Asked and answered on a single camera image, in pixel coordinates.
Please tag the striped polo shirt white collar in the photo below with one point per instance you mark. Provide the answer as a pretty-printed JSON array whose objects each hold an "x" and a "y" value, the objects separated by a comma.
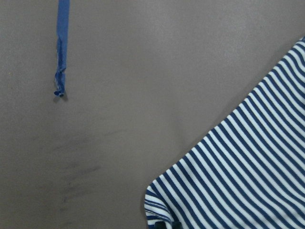
[{"x": 248, "y": 172}]

